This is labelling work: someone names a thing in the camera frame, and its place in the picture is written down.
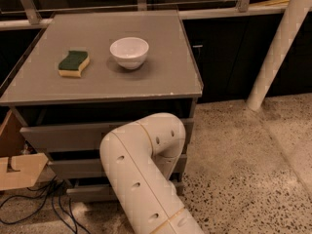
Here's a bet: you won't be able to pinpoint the white diagonal pole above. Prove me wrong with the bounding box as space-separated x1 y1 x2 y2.
247 0 312 111

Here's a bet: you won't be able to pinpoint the black floor cables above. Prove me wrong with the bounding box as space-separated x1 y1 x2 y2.
0 175 92 234

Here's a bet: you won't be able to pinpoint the grey drawer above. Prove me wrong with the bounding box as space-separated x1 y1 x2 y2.
48 153 188 179
67 179 180 204
20 113 188 153

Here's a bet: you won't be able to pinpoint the metal railing frame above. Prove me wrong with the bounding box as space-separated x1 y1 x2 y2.
0 0 290 31

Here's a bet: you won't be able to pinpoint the brown cardboard box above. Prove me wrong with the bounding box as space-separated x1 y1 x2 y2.
0 111 48 191

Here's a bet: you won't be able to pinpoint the grey bottom drawer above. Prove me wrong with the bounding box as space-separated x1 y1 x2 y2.
67 179 180 204

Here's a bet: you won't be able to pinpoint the grey middle drawer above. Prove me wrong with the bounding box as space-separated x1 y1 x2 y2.
48 153 188 179

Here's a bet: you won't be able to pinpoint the green yellow sponge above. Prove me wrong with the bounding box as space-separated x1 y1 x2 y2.
58 51 90 78

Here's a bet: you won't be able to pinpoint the grey top drawer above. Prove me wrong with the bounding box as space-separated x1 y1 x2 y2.
20 113 188 153

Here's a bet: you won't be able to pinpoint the grey wooden drawer cabinet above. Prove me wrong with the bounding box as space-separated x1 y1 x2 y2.
0 10 203 190

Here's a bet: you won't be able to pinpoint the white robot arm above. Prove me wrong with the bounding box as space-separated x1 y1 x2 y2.
99 113 204 234

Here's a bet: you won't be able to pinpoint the white ceramic bowl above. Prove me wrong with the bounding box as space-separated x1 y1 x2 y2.
109 37 149 70

